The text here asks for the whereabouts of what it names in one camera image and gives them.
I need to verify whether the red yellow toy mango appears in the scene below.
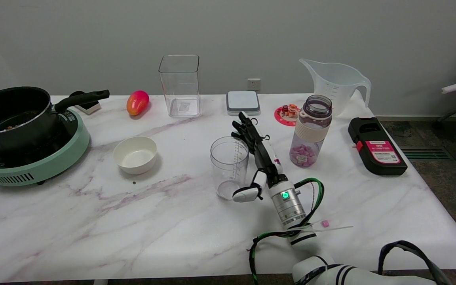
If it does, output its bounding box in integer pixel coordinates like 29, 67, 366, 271
126, 90, 150, 116

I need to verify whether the large translucent measuring jug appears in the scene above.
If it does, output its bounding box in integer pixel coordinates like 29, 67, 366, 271
299, 58, 372, 118

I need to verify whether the black saucepan with handle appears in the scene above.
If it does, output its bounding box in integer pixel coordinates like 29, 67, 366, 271
0, 86, 110, 153

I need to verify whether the braided black green cable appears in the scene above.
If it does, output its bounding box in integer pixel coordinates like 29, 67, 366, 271
248, 232, 292, 285

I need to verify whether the pink white candy pile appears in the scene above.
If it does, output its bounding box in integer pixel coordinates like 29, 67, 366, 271
290, 144, 317, 167

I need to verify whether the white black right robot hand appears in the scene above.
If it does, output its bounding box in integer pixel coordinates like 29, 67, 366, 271
231, 112, 286, 203

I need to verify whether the small black white gadget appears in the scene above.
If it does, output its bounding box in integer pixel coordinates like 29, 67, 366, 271
70, 91, 102, 115

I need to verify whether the green induction cooker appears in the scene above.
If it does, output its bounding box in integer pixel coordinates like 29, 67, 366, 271
0, 108, 91, 187

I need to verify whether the white bowl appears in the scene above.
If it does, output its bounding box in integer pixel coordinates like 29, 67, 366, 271
113, 136, 158, 175

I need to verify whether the clear bottle with beige sleeve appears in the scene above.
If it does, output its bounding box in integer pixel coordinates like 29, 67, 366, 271
289, 95, 333, 168

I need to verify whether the black sleeved cable loop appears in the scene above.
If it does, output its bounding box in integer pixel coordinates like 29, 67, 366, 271
378, 240, 452, 285

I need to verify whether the floor vent grille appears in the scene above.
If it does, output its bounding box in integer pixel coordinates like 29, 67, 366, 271
399, 146, 450, 160

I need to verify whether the clear square storage container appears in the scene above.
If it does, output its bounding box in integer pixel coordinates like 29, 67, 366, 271
158, 55, 202, 118

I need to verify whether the green black wrist cable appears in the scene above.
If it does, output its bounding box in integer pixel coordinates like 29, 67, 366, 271
293, 178, 325, 228

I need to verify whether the clear plastic measuring cup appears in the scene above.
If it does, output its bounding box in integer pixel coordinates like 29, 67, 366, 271
210, 136, 250, 200

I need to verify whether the red coaster with figurines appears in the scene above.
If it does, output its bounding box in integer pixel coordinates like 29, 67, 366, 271
274, 104, 300, 127

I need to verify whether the black box with pink label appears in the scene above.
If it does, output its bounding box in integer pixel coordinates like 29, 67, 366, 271
348, 117, 408, 176

